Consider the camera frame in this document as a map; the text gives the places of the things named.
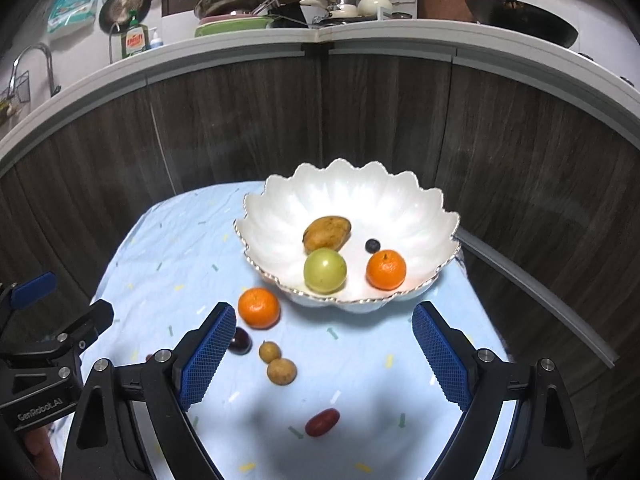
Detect steel kitchen faucet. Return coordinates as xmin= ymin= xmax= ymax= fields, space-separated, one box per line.
xmin=11 ymin=42 xmax=62 ymax=106

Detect green basin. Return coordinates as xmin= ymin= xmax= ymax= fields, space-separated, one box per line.
xmin=194 ymin=16 xmax=276 ymax=39

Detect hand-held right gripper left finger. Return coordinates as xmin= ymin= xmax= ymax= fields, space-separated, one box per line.
xmin=59 ymin=301 xmax=237 ymax=480

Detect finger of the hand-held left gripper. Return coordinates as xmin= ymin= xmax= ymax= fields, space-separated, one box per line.
xmin=0 ymin=271 xmax=59 ymax=333
xmin=0 ymin=299 xmax=115 ymax=361

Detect hanging plastic pack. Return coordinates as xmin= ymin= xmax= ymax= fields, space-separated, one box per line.
xmin=47 ymin=0 xmax=103 ymax=36

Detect black wok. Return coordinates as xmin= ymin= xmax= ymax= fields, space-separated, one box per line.
xmin=465 ymin=0 xmax=580 ymax=50

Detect person's left hand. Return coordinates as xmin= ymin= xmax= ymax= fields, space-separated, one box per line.
xmin=24 ymin=421 xmax=63 ymax=479

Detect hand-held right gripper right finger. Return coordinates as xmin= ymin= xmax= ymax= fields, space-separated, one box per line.
xmin=411 ymin=301 xmax=589 ymax=480

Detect hanging copper pan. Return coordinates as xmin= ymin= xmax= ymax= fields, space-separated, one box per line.
xmin=98 ymin=0 xmax=146 ymax=33

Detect white teapot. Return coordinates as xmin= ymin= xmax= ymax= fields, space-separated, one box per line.
xmin=356 ymin=0 xmax=393 ymax=17

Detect green apple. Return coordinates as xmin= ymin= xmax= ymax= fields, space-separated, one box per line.
xmin=303 ymin=248 xmax=348 ymax=295

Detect grey metal rail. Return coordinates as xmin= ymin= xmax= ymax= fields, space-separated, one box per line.
xmin=457 ymin=227 xmax=618 ymax=368

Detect light blue patterned cloth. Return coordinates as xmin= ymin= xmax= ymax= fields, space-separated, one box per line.
xmin=60 ymin=182 xmax=516 ymax=480

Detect green dish soap bottle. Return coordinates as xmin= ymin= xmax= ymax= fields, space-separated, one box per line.
xmin=122 ymin=10 xmax=149 ymax=58

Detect wire sink caddy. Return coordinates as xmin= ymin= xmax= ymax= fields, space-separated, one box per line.
xmin=0 ymin=72 xmax=31 ymax=121

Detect orange mandarin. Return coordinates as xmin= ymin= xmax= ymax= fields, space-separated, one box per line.
xmin=366 ymin=250 xmax=407 ymax=291
xmin=237 ymin=287 xmax=280 ymax=330

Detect white scalloped ceramic bowl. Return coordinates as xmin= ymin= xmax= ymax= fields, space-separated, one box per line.
xmin=234 ymin=158 xmax=461 ymax=315

